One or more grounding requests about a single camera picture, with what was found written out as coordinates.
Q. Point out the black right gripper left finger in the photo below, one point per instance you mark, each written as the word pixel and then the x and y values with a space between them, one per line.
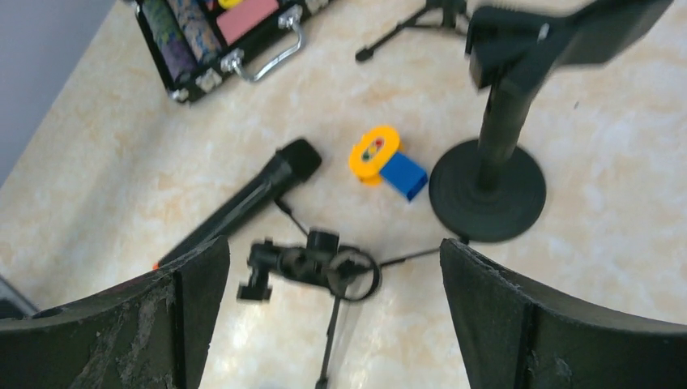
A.
pixel 153 331

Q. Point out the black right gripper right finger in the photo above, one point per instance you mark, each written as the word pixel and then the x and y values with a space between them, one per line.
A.
pixel 515 332

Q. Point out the black tripod mic stand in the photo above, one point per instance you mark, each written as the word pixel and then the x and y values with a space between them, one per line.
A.
pixel 348 273

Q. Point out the black round base stand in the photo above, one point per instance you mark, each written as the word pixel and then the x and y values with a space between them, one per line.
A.
pixel 489 189

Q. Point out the blue toy block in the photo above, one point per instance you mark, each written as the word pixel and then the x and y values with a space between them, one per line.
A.
pixel 404 175

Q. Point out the black orange-tipped microphone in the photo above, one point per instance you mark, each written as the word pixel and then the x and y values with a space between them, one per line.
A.
pixel 290 166

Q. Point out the yellow toy traffic light block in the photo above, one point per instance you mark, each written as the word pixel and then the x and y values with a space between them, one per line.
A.
pixel 372 152

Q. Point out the purple chip stack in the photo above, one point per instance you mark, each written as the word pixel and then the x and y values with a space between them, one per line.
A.
pixel 169 39

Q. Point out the black poker chip case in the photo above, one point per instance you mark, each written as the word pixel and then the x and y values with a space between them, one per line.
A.
pixel 251 58

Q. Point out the blue tan chip stack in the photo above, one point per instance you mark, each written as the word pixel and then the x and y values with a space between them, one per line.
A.
pixel 196 29

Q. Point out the red card deck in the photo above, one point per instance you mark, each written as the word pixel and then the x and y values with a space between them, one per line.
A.
pixel 236 22

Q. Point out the yellow big blind button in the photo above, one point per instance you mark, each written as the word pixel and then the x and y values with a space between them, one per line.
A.
pixel 228 4

